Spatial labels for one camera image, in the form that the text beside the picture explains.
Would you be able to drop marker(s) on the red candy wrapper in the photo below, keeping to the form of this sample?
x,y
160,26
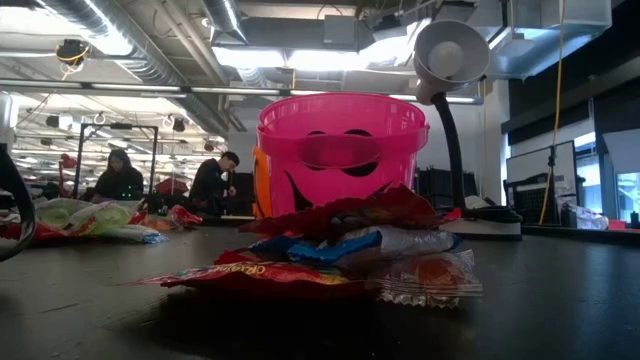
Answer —
x,y
375,210

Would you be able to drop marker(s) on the green white candy bag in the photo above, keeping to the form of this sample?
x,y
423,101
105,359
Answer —
x,y
107,217

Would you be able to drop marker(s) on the white blue Hershey's bar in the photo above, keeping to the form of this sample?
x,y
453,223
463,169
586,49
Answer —
x,y
135,232
335,248
412,242

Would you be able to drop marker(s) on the red Skittles bag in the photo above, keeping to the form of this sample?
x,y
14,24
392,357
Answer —
x,y
260,279

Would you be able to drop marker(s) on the long ceiling light tube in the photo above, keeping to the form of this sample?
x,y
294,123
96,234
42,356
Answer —
x,y
240,91

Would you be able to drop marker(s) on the orange red candy pack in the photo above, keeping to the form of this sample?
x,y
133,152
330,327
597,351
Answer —
x,y
155,222

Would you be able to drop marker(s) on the black bucket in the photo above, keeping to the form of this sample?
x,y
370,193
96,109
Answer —
x,y
31,220

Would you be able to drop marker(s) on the clear orange candy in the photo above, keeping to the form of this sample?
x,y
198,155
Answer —
x,y
427,279

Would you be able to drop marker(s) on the black ceiling-hung device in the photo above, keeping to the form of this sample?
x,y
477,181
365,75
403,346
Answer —
x,y
72,51

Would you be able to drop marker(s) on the pink plastic face bucket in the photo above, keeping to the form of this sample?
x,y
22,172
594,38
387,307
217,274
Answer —
x,y
345,120

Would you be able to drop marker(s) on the person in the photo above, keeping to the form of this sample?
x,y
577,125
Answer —
x,y
120,180
210,185

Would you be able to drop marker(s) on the black crates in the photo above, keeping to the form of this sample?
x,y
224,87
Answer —
x,y
435,187

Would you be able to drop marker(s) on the black metal frame stand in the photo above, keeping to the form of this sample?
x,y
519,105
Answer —
x,y
120,126

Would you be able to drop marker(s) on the white plastic bag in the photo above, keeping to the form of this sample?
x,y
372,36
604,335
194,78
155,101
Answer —
x,y
585,217

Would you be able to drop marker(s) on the white gooseneck desk lamp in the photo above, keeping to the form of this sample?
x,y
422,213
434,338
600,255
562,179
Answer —
x,y
450,55

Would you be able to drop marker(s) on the orange plastic bucket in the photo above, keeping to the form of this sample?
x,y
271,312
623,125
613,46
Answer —
x,y
262,190

